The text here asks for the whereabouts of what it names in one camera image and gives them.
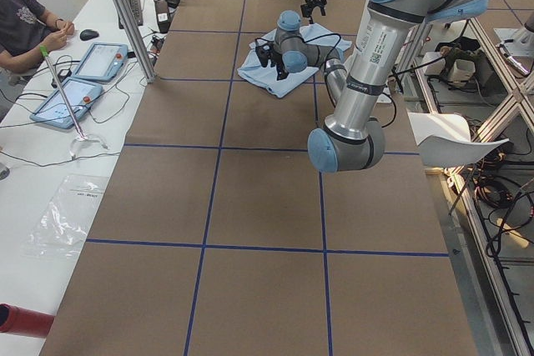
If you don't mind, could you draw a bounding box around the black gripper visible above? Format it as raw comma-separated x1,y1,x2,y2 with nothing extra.
267,45,289,81
300,0,326,24

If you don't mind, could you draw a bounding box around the light blue button-up shirt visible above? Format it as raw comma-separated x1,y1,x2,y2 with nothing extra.
237,23,354,100

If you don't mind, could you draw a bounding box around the black keyboard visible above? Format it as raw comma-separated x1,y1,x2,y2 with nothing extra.
127,0,144,26

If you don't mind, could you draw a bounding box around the upper blue teach pendant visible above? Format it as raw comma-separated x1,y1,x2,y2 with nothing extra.
73,43,128,83

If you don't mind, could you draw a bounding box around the blue teach pendant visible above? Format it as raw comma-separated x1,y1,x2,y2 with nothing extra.
30,78,103,129
73,43,128,83

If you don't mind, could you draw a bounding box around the white plastic chair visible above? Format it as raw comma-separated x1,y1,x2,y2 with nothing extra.
408,113,509,168

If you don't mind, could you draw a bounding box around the black computer mouse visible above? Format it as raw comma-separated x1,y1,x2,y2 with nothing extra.
79,29,99,41

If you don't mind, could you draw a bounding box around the lower blue teach pendant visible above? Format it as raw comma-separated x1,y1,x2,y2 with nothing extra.
30,78,103,129

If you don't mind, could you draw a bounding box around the metal rod with green tip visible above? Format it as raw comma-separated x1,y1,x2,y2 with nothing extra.
39,45,87,141

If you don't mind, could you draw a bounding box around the person in dark shirt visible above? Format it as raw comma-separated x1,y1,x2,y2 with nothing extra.
1,0,75,74

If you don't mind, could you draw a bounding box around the clear plastic bag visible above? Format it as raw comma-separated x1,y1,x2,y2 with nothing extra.
23,174,109,258

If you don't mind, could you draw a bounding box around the red cylinder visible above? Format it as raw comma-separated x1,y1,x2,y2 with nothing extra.
1,303,55,338

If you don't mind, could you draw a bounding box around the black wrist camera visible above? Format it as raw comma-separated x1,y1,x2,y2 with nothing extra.
254,38,272,68

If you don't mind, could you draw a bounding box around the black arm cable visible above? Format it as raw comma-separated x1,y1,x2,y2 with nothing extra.
254,33,400,128

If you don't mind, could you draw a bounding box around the grey aluminium frame post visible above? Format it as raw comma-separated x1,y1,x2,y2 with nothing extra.
113,0,156,83

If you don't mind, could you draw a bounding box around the bundle of floor cables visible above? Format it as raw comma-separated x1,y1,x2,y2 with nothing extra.
466,138,534,257

